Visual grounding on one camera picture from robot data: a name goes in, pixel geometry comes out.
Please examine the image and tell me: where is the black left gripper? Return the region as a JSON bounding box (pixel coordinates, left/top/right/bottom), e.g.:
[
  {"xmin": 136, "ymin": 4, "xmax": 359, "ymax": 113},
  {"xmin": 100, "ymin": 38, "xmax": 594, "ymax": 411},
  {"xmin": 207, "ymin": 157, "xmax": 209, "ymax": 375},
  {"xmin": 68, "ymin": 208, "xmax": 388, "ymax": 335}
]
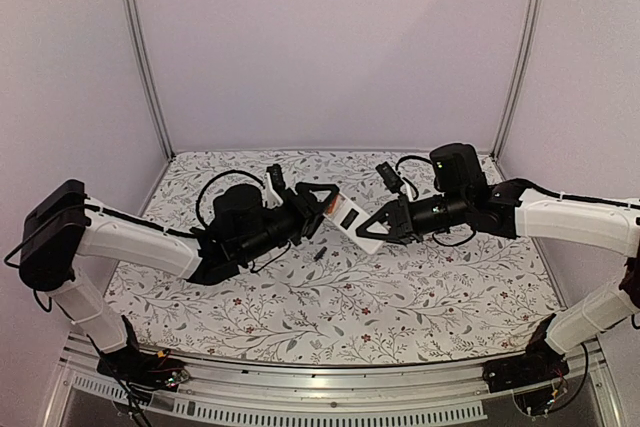
[{"xmin": 237, "ymin": 183, "xmax": 340, "ymax": 266}]

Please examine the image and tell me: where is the white remote control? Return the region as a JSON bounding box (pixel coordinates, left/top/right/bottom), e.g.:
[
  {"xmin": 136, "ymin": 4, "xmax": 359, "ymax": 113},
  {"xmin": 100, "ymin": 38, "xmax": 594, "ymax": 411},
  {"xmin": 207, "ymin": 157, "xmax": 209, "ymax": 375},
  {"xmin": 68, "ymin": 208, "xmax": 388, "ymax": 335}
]
[{"xmin": 324, "ymin": 192, "xmax": 383, "ymax": 255}]

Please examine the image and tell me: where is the dark purple AAA battery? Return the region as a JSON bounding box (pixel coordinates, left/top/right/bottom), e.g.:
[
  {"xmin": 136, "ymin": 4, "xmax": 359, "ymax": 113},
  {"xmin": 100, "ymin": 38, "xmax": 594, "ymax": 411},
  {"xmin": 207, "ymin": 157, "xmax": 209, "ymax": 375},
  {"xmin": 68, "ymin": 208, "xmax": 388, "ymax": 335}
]
[{"xmin": 314, "ymin": 247, "xmax": 327, "ymax": 261}]

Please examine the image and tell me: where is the orange AAA battery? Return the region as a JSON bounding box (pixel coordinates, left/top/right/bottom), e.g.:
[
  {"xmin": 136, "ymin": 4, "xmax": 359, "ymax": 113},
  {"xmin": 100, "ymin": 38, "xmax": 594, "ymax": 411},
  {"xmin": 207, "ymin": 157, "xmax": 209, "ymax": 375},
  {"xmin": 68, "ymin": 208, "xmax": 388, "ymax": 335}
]
[{"xmin": 327, "ymin": 197, "xmax": 340, "ymax": 214}]

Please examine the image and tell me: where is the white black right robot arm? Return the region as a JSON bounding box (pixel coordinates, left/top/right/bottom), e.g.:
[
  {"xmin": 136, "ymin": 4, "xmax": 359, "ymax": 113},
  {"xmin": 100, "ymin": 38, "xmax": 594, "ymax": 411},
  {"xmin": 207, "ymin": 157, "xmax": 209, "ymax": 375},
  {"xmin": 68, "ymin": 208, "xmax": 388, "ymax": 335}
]
[{"xmin": 356, "ymin": 143, "xmax": 639, "ymax": 383}]

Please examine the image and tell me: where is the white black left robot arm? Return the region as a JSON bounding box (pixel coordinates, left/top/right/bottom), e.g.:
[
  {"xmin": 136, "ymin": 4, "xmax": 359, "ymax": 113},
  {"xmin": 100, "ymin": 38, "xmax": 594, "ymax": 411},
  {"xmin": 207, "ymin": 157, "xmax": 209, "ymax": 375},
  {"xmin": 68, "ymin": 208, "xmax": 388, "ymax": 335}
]
[{"xmin": 4, "ymin": 166, "xmax": 339, "ymax": 381}]

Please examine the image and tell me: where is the floral patterned table mat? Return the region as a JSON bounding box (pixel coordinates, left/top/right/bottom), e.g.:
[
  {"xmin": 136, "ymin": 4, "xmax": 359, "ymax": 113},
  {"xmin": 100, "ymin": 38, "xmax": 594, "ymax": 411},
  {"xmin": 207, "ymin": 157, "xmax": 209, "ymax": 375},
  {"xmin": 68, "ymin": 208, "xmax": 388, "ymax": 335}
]
[{"xmin": 98, "ymin": 148, "xmax": 568, "ymax": 366}]

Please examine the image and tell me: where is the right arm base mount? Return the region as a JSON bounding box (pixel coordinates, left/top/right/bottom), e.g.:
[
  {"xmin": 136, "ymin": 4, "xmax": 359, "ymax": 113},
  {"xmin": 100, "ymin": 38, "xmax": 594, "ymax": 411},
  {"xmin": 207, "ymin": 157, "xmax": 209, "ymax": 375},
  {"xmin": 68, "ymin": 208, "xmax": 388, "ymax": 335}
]
[{"xmin": 482, "ymin": 351, "xmax": 569, "ymax": 393}]

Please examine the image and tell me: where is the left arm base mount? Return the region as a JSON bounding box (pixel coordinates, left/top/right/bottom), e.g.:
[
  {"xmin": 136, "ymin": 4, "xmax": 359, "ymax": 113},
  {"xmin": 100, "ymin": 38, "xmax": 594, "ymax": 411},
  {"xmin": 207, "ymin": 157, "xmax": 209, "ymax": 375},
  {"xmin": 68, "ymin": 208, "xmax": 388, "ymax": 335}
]
[{"xmin": 97, "ymin": 346, "xmax": 191, "ymax": 391}]

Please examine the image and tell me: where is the right aluminium frame post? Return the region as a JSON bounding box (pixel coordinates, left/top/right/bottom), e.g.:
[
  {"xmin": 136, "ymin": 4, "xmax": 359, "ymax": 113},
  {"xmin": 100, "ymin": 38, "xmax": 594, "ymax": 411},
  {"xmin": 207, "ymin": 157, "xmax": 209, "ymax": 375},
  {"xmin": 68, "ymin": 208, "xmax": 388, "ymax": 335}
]
[{"xmin": 490, "ymin": 0, "xmax": 543, "ymax": 163}]

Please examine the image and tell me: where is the aluminium frame post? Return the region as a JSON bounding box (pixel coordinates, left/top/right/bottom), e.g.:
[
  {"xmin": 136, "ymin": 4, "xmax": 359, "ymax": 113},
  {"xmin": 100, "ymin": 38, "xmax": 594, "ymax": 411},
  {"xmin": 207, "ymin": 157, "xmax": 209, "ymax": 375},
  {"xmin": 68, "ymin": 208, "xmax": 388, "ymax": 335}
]
[
  {"xmin": 122, "ymin": 0, "xmax": 175, "ymax": 161},
  {"xmin": 490, "ymin": 0, "xmax": 543, "ymax": 163}
]

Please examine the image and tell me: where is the left aluminium frame post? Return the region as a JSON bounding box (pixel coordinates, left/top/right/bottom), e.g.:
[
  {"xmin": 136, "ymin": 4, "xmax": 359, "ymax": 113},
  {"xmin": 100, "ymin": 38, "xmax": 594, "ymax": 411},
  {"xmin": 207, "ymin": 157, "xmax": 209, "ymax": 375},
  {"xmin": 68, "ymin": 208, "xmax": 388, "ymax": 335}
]
[{"xmin": 122, "ymin": 0, "xmax": 175, "ymax": 161}]

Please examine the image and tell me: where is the aluminium front rail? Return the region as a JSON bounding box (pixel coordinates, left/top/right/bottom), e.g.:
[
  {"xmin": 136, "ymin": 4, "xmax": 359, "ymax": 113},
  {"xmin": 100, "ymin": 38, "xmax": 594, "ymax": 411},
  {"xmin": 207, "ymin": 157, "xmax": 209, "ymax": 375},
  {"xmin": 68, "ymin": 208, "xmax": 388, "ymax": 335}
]
[{"xmin": 40, "ymin": 334, "xmax": 625, "ymax": 426}]

